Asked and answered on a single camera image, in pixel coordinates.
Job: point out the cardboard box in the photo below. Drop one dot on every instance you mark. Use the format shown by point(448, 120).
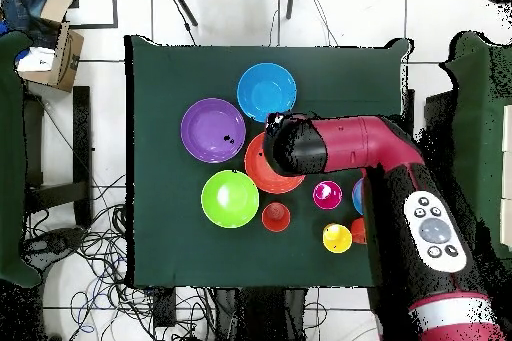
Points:
point(68, 61)

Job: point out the blue cloth bundle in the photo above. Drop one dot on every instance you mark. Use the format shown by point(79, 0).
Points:
point(24, 9)

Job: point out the large blue bowl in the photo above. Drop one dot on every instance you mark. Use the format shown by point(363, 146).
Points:
point(264, 89)

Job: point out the dark grey stand base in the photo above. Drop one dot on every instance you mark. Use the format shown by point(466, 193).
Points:
point(52, 243)

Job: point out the white board black frame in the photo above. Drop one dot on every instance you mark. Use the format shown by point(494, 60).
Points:
point(96, 5)

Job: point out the white packet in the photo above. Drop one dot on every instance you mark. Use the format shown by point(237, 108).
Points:
point(36, 60)

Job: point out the orange cup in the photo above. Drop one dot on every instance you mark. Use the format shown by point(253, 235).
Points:
point(276, 217)

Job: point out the pink cup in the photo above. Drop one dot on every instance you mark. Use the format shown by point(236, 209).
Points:
point(328, 199)

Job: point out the green bowl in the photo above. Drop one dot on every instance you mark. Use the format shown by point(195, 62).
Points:
point(234, 209)

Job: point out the green covered side table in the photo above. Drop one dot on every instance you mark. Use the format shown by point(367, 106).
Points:
point(484, 97)
point(10, 157)

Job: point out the yellow cup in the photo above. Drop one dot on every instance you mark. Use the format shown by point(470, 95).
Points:
point(338, 243)

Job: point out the small orange bowl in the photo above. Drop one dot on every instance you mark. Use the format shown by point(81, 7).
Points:
point(358, 231)

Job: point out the black tripod leg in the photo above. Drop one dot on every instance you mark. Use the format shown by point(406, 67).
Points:
point(182, 4)
point(290, 1)

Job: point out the black power strip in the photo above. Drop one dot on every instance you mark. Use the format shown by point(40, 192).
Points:
point(164, 307)

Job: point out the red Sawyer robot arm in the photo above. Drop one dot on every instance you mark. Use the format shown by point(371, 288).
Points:
point(360, 145)

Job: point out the black chair frame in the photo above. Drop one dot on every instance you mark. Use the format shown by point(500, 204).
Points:
point(82, 137)
point(438, 117)

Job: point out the dark green tablecloth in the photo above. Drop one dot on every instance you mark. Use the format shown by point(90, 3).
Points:
point(168, 77)

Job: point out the large orange bowl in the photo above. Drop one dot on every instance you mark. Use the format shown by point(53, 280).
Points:
point(256, 173)

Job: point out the small blue bowl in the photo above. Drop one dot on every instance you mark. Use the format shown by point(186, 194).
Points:
point(358, 197)

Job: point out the purple bowl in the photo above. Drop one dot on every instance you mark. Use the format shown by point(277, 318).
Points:
point(204, 125)

